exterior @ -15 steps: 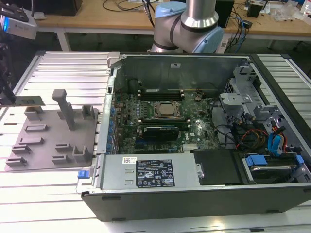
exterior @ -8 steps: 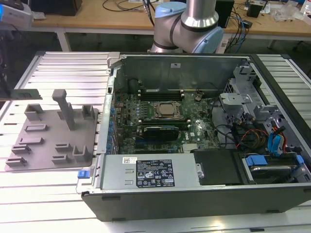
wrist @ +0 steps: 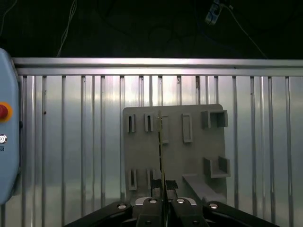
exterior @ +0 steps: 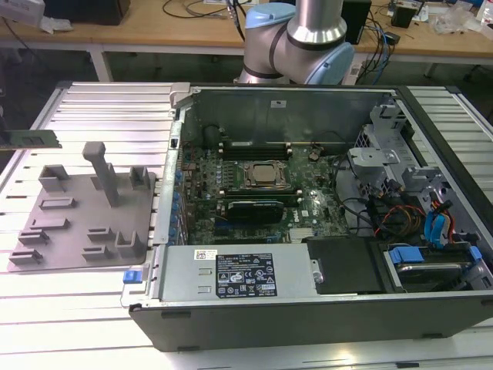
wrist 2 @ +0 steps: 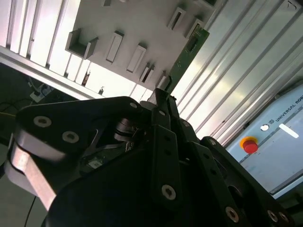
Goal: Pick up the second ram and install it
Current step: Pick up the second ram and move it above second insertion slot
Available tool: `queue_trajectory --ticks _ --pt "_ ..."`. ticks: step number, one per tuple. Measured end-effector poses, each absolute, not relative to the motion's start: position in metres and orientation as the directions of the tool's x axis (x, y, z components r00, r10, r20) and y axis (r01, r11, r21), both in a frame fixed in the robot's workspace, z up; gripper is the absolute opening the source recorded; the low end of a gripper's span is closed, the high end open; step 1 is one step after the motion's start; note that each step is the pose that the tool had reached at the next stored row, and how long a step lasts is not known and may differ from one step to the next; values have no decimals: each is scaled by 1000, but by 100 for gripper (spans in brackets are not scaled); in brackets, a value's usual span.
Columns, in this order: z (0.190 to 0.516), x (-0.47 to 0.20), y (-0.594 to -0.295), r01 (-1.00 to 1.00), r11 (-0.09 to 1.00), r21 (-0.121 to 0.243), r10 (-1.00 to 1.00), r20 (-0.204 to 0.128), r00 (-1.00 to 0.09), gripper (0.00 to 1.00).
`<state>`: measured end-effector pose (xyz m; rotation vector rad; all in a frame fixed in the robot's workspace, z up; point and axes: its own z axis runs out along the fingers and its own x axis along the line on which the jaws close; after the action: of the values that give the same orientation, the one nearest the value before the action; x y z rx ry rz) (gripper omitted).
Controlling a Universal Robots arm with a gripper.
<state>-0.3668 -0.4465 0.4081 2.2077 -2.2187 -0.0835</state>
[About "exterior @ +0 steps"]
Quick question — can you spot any silver power supply with label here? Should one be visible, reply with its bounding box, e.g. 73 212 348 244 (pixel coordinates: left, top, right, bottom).
157 244 320 304

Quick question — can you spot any grey metal drive cage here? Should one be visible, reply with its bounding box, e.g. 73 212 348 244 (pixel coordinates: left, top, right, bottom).
346 94 455 193

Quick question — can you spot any black plastic shroud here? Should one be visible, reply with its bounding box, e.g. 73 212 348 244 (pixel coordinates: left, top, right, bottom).
302 237 397 296

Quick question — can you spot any silver finned heatsink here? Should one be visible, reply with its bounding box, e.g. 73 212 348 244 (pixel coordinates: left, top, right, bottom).
288 227 315 242

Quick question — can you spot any clear plastic bag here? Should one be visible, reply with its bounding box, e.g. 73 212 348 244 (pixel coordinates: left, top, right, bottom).
431 5 477 35

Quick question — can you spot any crumpled white plastic bag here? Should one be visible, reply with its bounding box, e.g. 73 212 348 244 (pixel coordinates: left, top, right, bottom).
38 15 74 34

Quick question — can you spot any red and yellow wire bundle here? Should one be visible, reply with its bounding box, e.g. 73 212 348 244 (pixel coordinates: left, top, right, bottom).
375 203 427 236

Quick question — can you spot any black open PC case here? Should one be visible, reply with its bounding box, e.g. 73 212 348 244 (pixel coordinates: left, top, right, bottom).
121 82 493 354

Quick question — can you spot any green RAM stick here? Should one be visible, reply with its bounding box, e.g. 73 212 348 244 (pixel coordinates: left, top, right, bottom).
0 130 62 150
226 140 289 149

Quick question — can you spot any black RAM slot bank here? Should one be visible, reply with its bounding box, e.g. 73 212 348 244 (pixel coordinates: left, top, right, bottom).
220 186 302 200
218 139 293 161

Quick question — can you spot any black hard disk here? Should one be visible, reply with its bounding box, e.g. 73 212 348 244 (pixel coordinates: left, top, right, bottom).
396 261 463 288

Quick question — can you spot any small black box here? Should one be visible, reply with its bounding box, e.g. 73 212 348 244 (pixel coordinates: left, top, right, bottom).
391 5 419 29

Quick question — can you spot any silver CPU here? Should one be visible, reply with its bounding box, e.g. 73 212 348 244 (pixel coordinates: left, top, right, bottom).
252 163 282 183

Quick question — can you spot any orange wire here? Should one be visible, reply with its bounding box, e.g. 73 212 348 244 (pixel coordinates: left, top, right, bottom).
431 197 458 247

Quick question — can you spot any grey case corner latch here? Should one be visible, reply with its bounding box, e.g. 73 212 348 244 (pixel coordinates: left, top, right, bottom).
169 82 192 108

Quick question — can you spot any blue disk carrier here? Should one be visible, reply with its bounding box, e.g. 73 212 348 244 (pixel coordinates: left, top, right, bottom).
388 246 482 271

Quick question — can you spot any black graphics card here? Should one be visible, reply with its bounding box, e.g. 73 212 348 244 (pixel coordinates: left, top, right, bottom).
226 199 285 224

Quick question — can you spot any wooden workbench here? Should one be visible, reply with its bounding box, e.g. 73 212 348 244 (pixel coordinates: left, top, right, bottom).
0 0 493 80

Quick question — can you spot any large black box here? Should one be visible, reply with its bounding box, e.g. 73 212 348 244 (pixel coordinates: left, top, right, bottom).
42 0 130 26

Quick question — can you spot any metal socket cover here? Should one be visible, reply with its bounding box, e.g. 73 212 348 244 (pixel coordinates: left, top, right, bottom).
244 160 290 189

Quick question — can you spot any tall black speaker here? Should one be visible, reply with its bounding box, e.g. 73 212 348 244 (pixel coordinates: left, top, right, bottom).
340 0 373 45

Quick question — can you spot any grey parts rack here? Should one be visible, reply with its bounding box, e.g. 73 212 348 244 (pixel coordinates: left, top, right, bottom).
7 141 159 275

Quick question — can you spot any blue flat wire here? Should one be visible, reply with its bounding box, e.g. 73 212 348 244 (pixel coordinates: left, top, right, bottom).
423 210 454 247

